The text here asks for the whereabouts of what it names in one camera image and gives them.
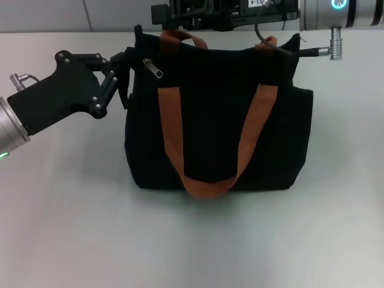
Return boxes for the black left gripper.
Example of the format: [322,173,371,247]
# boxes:
[6,47,135,136]

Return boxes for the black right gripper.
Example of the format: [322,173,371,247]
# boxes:
[151,0,301,32]

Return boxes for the silver zipper pull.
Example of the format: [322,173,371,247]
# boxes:
[142,58,166,80]

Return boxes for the black food bag orange handles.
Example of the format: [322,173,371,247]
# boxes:
[119,23,314,201]

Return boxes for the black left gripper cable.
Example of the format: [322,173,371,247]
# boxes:
[8,73,41,91]

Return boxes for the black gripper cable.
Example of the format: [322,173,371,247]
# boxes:
[254,0,343,61]
[8,73,41,91]

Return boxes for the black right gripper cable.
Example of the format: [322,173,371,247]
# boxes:
[254,0,343,61]

